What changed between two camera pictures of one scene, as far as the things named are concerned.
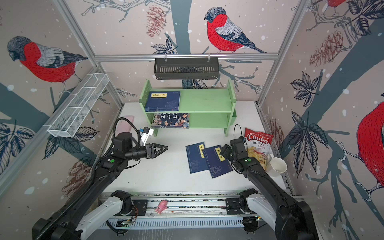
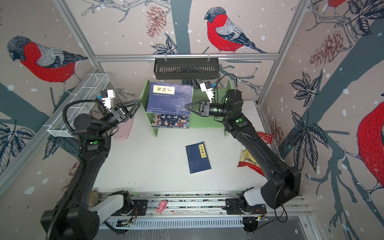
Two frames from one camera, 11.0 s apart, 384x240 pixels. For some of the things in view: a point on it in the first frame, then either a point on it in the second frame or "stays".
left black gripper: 151,151 -> 120,114
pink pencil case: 124,126 stays
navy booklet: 217,164 -> 169,98
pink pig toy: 162,206 stays
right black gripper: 225,150 -> 205,110
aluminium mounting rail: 189,204 stays
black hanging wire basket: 186,68 stays
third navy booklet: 196,160 stays
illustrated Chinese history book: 170,120 stays
